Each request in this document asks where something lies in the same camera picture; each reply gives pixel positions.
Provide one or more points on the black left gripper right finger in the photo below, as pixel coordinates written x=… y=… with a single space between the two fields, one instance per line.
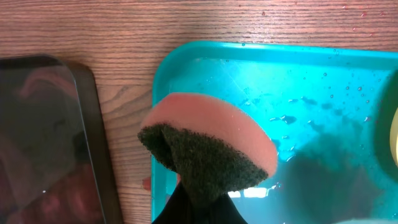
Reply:
x=223 y=211

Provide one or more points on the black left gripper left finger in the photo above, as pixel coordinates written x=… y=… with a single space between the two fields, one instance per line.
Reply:
x=178 y=209

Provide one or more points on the orange green scrub sponge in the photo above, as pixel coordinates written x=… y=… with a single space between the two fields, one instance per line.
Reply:
x=214 y=146

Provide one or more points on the light blue plate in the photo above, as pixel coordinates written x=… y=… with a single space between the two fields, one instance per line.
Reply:
x=368 y=221

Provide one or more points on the black plastic tray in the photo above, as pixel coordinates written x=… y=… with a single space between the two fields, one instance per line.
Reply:
x=55 y=161

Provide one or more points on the teal plastic tray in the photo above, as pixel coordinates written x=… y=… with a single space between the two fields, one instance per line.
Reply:
x=328 y=112

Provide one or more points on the yellow plate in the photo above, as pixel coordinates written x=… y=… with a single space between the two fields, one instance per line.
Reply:
x=393 y=137

